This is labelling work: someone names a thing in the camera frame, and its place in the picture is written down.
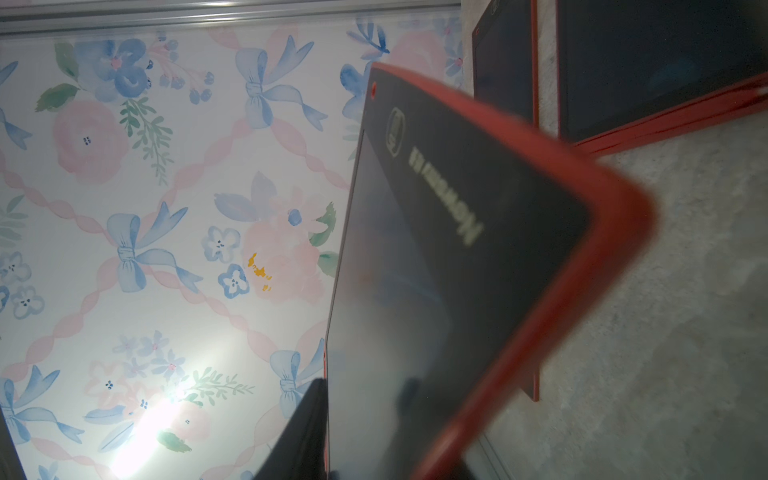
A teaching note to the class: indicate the red writing tablet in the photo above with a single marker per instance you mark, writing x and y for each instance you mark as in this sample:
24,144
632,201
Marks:
473,244
631,73
505,56

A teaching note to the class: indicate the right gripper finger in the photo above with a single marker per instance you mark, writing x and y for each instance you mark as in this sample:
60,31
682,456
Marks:
299,453

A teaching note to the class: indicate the left aluminium corner post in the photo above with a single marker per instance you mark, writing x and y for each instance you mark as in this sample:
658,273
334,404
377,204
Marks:
114,16

